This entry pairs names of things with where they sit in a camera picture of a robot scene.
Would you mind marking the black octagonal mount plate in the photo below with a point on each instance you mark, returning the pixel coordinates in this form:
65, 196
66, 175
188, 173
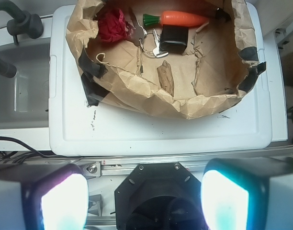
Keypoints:
159, 196

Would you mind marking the white plastic bin lid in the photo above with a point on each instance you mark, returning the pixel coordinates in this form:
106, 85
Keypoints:
77, 129

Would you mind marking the silver key bunch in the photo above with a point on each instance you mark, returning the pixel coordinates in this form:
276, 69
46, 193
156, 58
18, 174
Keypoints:
148, 42

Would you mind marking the aluminium frame rail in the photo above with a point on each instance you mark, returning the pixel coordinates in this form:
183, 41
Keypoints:
93, 167

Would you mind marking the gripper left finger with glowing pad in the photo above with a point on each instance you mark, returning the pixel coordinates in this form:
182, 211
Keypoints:
43, 197

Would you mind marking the black leather wallet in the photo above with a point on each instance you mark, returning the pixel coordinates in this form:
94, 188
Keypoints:
174, 38

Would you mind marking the brown wood chip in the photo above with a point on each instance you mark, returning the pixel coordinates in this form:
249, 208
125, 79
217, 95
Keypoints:
166, 78

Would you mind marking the orange plastic carrot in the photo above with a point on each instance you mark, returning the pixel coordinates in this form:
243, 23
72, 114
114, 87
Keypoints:
176, 18

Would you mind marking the brown paper bag tray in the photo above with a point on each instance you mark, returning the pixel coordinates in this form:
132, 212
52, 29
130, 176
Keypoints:
219, 67

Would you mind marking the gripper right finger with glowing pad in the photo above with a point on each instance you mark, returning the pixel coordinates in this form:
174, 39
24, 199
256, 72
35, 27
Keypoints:
248, 194

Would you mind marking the dark grey faucet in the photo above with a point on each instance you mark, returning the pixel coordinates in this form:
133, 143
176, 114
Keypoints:
22, 22

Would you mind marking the red crumpled paper ball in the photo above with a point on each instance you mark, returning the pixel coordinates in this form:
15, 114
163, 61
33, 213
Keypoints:
112, 26

